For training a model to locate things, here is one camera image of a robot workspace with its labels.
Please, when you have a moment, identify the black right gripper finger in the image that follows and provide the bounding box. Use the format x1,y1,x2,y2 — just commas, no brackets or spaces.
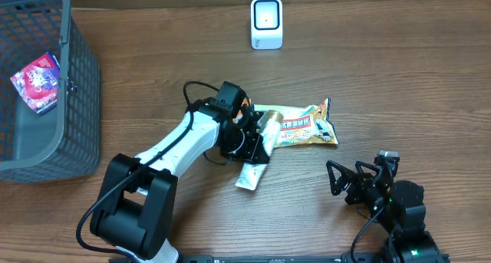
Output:
326,160,354,196
354,160,380,179

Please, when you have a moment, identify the white floral tube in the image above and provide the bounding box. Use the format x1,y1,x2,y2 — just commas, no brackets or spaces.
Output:
235,110,283,191

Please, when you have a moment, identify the small orange box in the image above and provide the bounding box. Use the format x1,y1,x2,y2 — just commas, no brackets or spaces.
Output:
233,97,251,124

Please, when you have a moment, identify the gold wet wipes pack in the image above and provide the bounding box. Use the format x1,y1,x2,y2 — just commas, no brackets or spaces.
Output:
255,98,339,147

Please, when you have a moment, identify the red purple snack packet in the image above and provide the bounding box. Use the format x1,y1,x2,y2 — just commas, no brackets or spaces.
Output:
10,52,61,114

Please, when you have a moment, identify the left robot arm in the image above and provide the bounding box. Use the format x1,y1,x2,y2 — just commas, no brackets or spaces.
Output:
76,81,269,262

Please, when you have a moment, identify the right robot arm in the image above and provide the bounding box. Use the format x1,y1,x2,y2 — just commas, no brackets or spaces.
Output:
326,151,450,263

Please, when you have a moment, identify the white barcode scanner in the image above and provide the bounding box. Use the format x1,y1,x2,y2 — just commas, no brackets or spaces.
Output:
250,0,283,50

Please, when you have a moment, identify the grey plastic mesh basket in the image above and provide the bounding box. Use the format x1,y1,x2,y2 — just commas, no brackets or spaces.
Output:
1,0,101,183

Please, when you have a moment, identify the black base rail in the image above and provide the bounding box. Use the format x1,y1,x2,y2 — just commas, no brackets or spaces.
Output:
107,253,450,263

